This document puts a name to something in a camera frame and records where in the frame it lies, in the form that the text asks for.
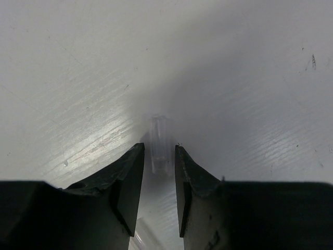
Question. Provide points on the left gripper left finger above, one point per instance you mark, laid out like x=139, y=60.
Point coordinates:
x=98, y=212

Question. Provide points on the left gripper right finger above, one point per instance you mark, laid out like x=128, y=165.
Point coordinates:
x=219, y=214

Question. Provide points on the clear pen cap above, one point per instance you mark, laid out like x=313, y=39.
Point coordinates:
x=160, y=145

